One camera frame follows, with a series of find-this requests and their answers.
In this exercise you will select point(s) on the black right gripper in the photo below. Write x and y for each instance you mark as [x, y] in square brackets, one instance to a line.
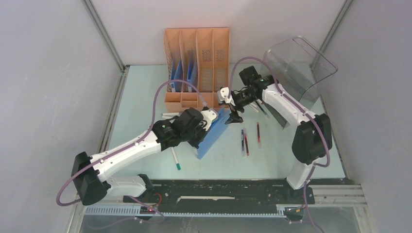
[234, 117]

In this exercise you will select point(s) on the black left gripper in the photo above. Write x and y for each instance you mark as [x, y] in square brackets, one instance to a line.
[196, 143]

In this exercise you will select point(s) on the blue folder bottom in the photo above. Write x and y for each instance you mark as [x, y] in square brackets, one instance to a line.
[216, 130]

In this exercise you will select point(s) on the blue folder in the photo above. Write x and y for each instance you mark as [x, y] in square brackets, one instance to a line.
[176, 74]
[192, 75]
[216, 130]

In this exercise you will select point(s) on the yellow cap white marker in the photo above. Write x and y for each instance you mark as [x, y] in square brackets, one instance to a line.
[254, 108]

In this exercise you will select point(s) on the blue folder top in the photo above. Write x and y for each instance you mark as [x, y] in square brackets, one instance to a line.
[176, 74]

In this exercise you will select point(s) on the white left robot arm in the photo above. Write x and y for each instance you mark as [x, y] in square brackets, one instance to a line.
[93, 174]

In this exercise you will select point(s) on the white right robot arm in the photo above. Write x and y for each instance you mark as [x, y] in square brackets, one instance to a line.
[313, 137]

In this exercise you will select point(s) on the purple gel pen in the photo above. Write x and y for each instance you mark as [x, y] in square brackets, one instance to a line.
[242, 142]

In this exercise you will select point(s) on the orange red gel pen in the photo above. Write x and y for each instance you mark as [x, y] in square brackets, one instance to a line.
[258, 135]

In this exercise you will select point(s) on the dark red gel pen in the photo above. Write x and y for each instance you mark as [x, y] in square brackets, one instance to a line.
[246, 142]

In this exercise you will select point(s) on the purple cap white marker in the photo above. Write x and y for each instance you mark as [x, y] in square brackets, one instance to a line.
[171, 114]

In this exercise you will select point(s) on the green cap white marker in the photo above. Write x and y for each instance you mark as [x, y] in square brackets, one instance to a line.
[176, 159]

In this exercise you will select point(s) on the orange plastic file organizer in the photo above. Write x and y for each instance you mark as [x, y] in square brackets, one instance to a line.
[212, 46]

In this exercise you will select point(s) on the clear plastic drawer cabinet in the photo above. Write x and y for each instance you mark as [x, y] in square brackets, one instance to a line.
[302, 70]

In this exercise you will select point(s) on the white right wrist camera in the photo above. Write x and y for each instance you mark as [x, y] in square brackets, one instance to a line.
[224, 96]

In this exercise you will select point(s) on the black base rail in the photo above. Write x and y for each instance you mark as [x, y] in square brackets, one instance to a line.
[224, 197]

